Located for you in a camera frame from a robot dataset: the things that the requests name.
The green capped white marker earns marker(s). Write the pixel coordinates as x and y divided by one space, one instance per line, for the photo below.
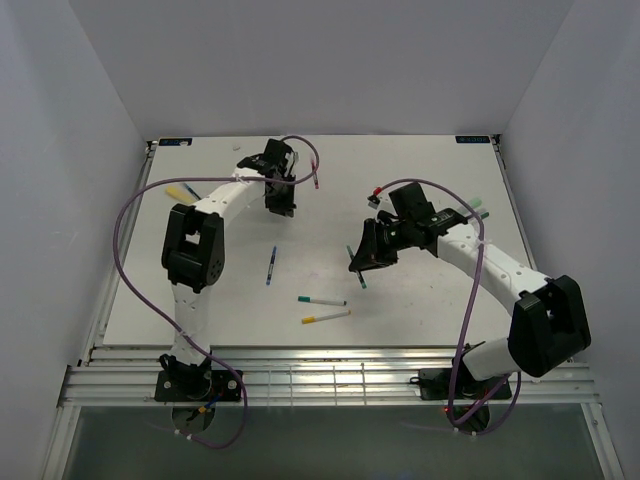
321 301

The left blue corner label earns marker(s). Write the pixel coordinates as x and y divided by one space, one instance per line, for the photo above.
179 142

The dark blue pen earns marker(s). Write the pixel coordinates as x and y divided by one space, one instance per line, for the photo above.
191 191

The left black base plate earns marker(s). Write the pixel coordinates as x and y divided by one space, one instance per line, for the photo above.
220 384

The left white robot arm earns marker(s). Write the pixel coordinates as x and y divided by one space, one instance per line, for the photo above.
194 257

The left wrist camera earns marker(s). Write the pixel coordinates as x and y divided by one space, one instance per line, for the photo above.
280 150

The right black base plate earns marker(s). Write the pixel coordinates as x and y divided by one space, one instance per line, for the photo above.
433 384

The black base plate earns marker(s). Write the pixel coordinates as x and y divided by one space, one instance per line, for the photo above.
220 384
433 384

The yellow capped white marker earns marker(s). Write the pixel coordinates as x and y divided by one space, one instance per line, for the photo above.
326 317

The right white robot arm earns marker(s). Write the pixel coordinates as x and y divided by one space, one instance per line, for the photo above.
548 318

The yellow marker cap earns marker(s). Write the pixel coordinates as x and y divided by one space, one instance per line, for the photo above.
179 195

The red pen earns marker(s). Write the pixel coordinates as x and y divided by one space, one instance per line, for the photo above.
314 167

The green pen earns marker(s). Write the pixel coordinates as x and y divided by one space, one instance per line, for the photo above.
358 274

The aluminium frame rail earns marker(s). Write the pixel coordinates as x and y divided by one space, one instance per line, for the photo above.
273 377

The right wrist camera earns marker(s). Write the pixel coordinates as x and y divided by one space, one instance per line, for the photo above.
407 202

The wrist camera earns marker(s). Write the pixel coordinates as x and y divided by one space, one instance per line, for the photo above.
407 202
280 150

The right blue corner label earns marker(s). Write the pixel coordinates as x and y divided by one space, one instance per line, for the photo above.
472 139

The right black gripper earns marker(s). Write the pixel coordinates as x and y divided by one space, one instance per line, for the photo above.
371 255

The blue corner label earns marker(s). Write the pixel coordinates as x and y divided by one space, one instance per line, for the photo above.
472 139
179 142

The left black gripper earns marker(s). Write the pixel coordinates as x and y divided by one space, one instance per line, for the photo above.
286 207

